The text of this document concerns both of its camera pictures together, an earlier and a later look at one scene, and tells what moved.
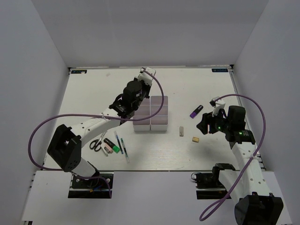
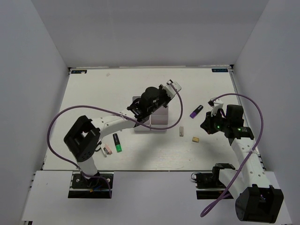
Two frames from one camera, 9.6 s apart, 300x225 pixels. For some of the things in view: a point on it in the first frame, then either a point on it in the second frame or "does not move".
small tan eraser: [195, 139] does not move
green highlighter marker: [116, 148] → [119, 148]
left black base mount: [91, 188] does not move
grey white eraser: [181, 131] does not move
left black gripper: [147, 87] → [168, 99]
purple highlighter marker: [193, 115] does not move
